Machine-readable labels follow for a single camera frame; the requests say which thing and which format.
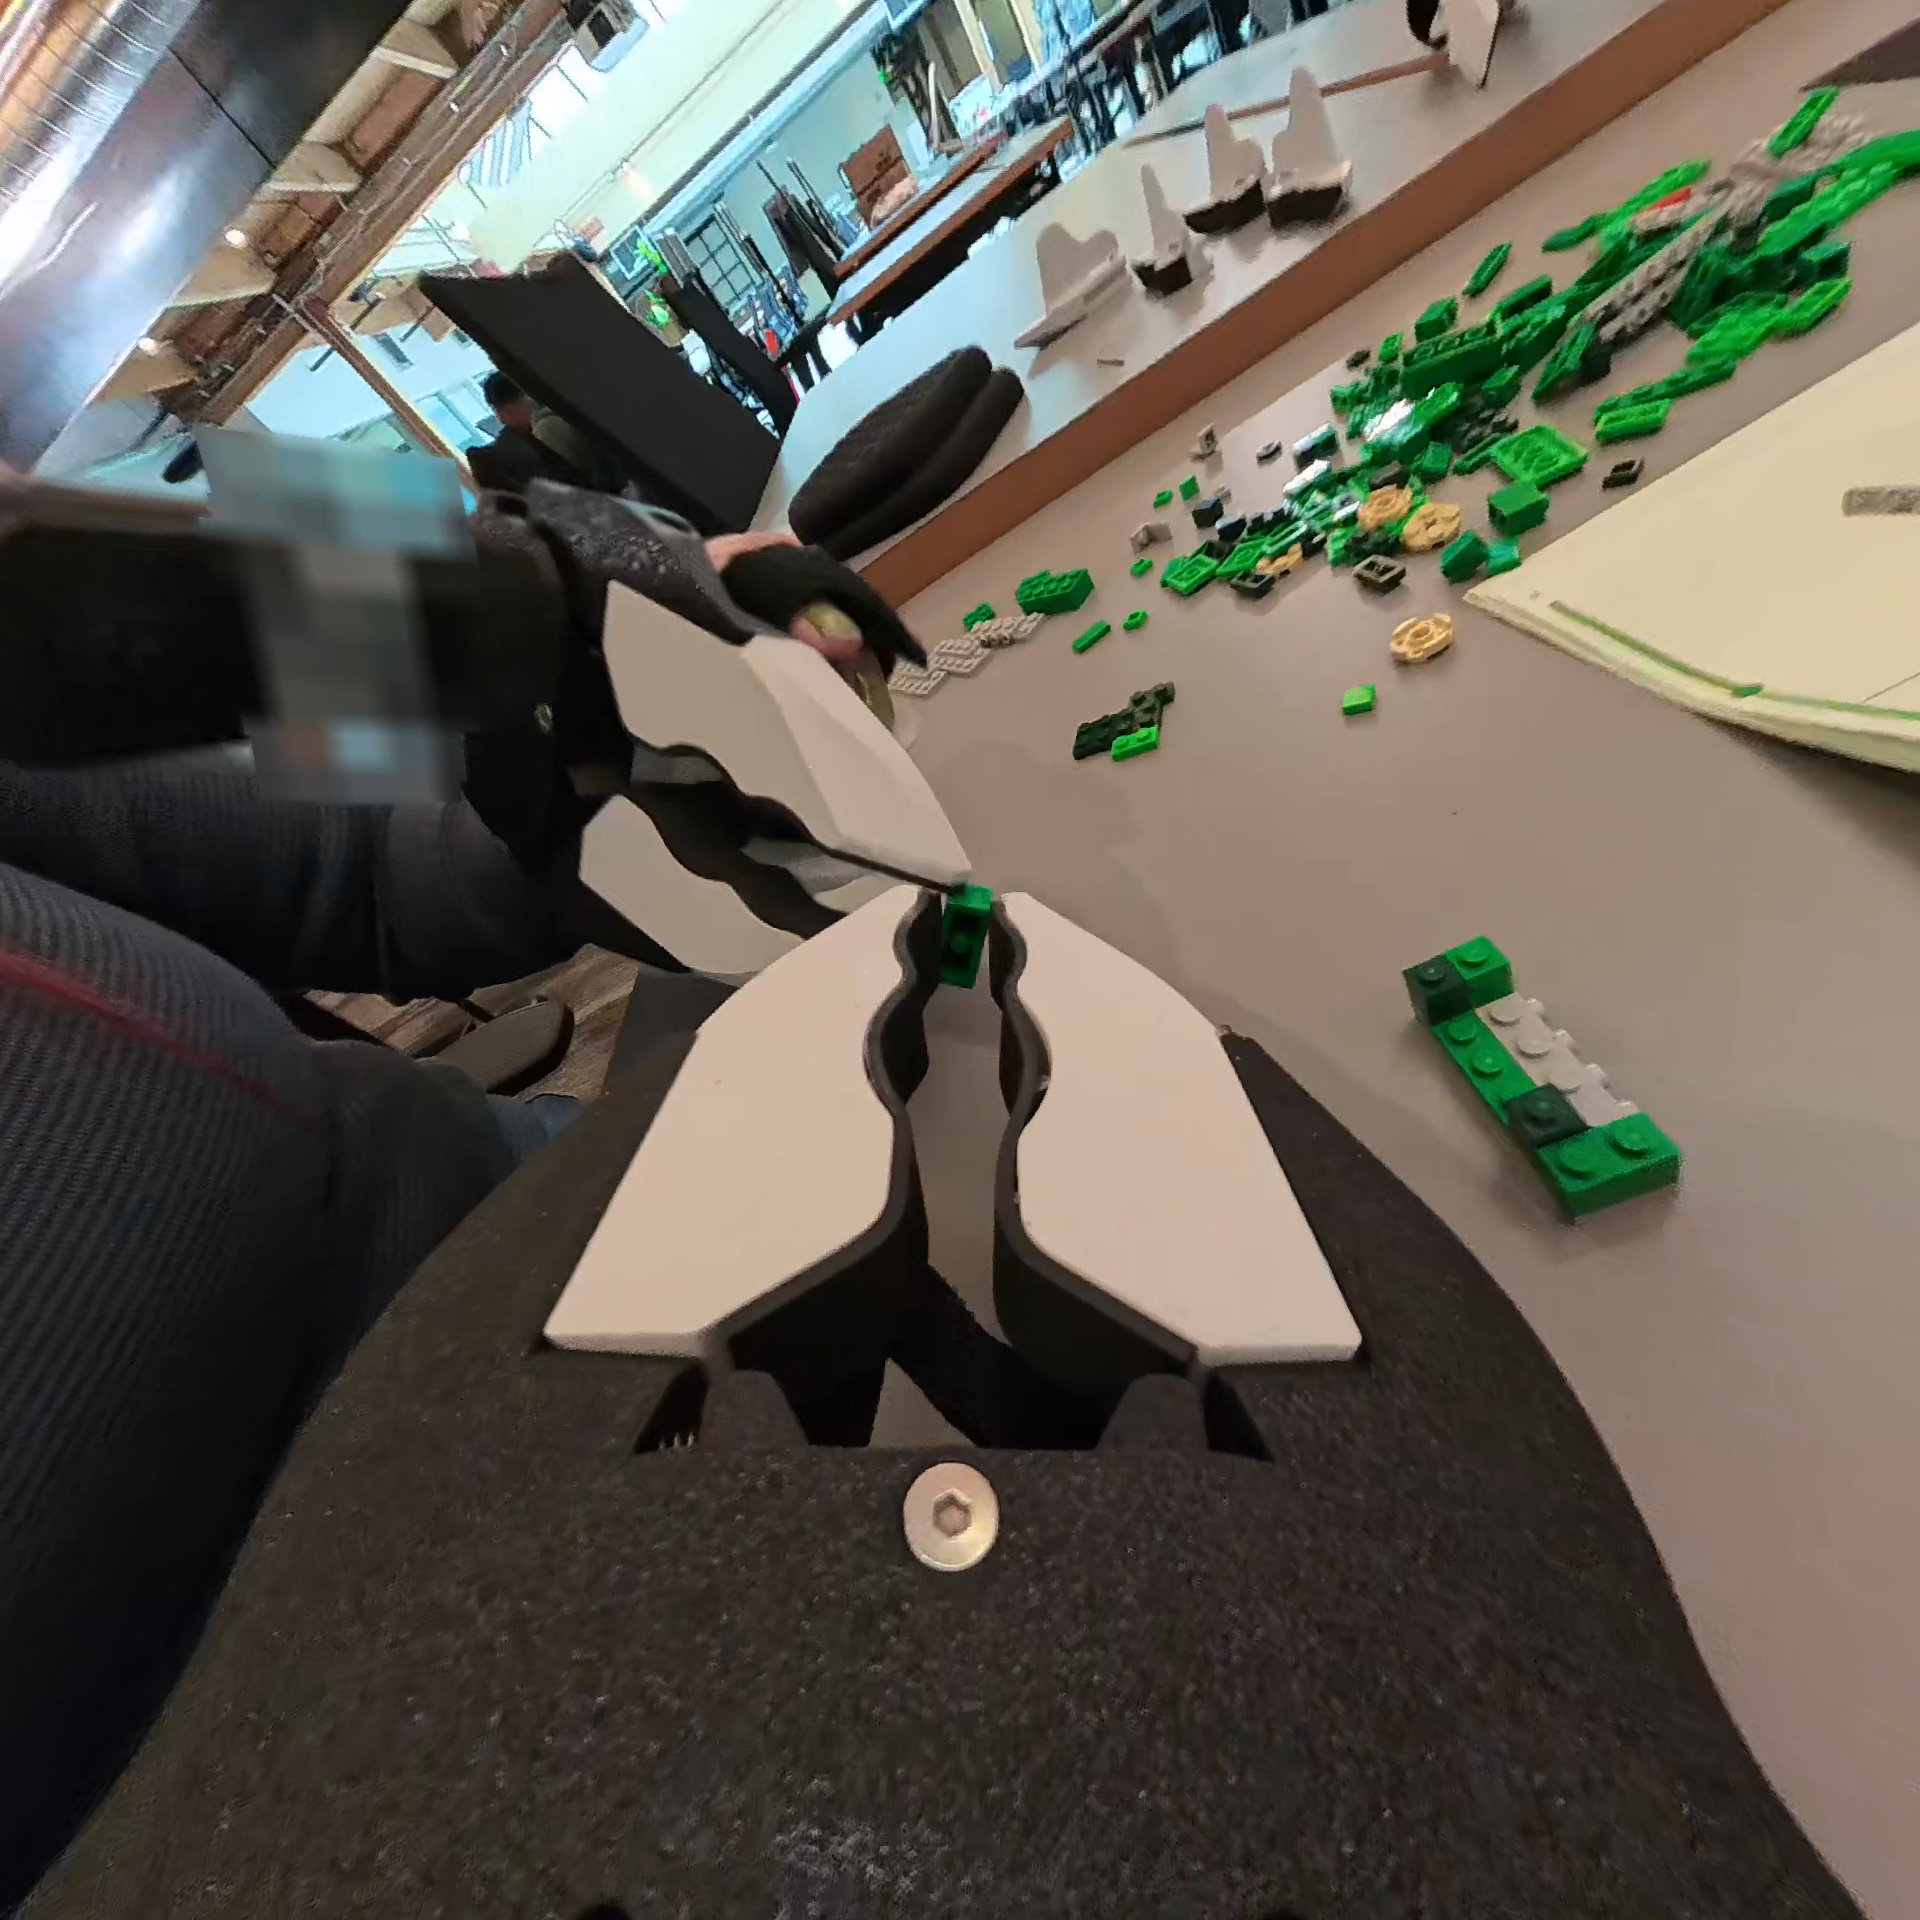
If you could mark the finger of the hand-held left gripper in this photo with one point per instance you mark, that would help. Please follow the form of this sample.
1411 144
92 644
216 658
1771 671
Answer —
779 734
658 893

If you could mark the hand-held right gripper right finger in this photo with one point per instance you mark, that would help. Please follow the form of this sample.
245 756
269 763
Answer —
1172 1181

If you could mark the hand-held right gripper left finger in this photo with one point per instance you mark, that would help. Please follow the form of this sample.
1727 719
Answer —
737 1156

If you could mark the small green brick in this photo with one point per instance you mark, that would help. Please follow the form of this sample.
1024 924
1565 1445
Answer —
968 941

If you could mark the green and white brick assembly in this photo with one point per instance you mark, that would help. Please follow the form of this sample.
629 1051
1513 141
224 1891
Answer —
1611 1161

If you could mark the grey desk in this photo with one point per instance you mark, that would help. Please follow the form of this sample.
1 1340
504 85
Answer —
1276 901

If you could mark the person's left hand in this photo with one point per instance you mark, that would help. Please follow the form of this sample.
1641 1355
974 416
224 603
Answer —
802 587

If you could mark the light grey plate piece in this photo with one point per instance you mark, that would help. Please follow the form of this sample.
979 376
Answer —
952 658

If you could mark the person's dark shoe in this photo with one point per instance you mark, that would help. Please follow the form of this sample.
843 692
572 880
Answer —
510 1046

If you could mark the black oval foam pad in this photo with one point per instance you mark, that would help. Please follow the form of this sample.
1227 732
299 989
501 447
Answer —
928 376
883 485

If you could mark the black board panel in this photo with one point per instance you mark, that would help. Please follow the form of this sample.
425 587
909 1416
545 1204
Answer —
598 376

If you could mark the green two-row brick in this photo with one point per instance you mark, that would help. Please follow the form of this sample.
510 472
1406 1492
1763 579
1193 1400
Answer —
1054 587

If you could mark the dark green plate cluster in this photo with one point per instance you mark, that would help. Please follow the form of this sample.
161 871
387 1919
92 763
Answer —
1126 732

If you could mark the long wooden table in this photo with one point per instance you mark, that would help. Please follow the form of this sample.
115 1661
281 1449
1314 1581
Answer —
964 196

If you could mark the person's dark striped clothing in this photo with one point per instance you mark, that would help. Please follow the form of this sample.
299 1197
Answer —
153 1275

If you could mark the tan round brick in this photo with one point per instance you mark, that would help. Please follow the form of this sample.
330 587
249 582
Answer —
1382 511
1431 529
1427 638

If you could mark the open instruction booklet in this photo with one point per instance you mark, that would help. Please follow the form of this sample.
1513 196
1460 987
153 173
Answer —
1724 601

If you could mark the thin wooden stick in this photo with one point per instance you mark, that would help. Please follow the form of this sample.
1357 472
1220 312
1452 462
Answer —
1382 79

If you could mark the pile of green bricks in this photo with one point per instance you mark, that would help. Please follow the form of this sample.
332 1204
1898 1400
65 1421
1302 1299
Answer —
1724 284

